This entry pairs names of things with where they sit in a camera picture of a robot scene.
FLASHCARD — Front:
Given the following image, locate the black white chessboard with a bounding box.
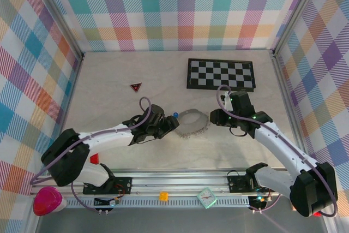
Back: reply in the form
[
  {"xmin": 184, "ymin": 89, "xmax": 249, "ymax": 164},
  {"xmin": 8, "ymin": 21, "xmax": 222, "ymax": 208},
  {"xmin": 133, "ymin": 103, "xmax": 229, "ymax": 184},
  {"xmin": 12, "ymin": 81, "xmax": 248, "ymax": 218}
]
[{"xmin": 186, "ymin": 58, "xmax": 257, "ymax": 93}]

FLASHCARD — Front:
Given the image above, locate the teal square clock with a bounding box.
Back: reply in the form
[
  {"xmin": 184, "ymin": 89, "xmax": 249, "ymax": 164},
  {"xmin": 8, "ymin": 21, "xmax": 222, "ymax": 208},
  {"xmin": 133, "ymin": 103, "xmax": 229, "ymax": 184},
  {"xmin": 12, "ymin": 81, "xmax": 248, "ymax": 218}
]
[{"xmin": 196, "ymin": 187, "xmax": 218, "ymax": 208}]

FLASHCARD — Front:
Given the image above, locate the pink dome lid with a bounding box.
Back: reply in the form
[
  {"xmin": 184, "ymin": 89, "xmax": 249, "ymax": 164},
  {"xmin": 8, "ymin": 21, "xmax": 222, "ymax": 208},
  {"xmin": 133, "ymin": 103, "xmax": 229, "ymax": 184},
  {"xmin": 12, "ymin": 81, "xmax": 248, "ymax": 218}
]
[{"xmin": 32, "ymin": 186, "xmax": 67, "ymax": 217}]

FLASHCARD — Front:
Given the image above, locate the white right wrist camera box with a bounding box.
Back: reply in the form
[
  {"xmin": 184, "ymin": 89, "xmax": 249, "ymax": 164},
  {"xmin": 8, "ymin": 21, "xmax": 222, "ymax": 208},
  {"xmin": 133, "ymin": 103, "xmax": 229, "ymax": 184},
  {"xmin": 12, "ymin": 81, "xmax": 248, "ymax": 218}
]
[{"xmin": 220, "ymin": 93, "xmax": 232, "ymax": 111}]

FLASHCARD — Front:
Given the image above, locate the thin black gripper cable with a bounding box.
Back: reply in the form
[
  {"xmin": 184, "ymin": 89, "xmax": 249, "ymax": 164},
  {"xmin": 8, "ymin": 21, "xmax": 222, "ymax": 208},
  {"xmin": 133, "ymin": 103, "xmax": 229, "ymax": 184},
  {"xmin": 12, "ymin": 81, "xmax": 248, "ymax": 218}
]
[{"xmin": 230, "ymin": 126, "xmax": 248, "ymax": 138}]

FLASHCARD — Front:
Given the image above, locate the aluminium side rail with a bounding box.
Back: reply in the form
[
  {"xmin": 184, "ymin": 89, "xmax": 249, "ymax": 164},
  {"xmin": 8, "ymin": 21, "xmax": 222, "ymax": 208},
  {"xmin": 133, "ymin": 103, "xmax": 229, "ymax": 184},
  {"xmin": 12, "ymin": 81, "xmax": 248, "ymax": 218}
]
[
  {"xmin": 47, "ymin": 52, "xmax": 85, "ymax": 175},
  {"xmin": 270, "ymin": 52, "xmax": 314, "ymax": 170}
]

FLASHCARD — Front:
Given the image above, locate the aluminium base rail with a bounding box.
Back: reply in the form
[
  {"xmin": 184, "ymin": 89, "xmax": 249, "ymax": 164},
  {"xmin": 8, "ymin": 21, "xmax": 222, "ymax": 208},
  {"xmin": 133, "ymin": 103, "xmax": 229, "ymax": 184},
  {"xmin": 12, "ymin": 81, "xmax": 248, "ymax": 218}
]
[{"xmin": 31, "ymin": 168, "xmax": 295, "ymax": 199}]

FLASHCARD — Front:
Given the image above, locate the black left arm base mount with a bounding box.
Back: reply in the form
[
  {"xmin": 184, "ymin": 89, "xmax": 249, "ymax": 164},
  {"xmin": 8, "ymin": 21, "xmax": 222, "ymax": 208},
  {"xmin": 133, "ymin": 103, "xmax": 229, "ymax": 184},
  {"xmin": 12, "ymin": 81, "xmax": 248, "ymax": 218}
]
[{"xmin": 83, "ymin": 177, "xmax": 133, "ymax": 195}]

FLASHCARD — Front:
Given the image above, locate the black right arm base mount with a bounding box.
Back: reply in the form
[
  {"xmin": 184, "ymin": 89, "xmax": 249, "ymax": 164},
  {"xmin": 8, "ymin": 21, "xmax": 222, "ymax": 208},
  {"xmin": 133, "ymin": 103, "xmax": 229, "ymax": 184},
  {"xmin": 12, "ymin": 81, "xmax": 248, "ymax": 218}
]
[{"xmin": 227, "ymin": 174, "xmax": 273, "ymax": 193}]

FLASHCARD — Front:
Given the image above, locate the grey slotted cable tray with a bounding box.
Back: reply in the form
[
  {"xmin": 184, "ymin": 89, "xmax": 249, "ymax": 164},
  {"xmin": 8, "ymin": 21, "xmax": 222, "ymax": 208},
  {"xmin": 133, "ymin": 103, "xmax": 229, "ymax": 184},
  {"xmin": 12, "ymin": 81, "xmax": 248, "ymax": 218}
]
[{"xmin": 65, "ymin": 199, "xmax": 251, "ymax": 209}]

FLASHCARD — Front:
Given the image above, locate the aluminium frame post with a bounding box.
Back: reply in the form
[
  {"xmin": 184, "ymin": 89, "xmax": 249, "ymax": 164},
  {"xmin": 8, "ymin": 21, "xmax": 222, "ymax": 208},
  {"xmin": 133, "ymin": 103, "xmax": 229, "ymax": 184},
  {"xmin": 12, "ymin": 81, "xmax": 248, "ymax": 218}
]
[
  {"xmin": 272, "ymin": 0, "xmax": 326, "ymax": 58},
  {"xmin": 26, "ymin": 213, "xmax": 41, "ymax": 233},
  {"xmin": 326, "ymin": 216, "xmax": 340, "ymax": 233},
  {"xmin": 32, "ymin": 0, "xmax": 85, "ymax": 61}
]

